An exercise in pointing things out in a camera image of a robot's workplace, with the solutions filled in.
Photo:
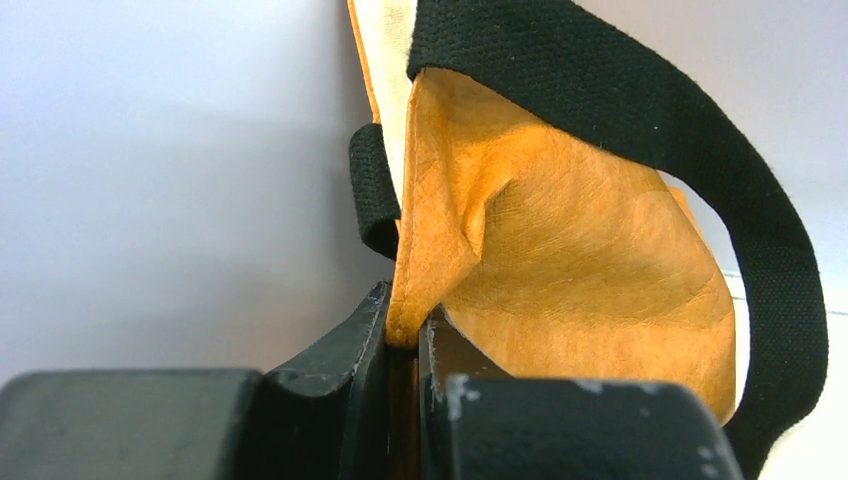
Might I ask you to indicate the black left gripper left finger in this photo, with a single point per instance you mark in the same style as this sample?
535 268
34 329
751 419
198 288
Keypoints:
321 415

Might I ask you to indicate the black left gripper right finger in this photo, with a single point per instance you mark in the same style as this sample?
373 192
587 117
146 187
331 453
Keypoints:
478 422

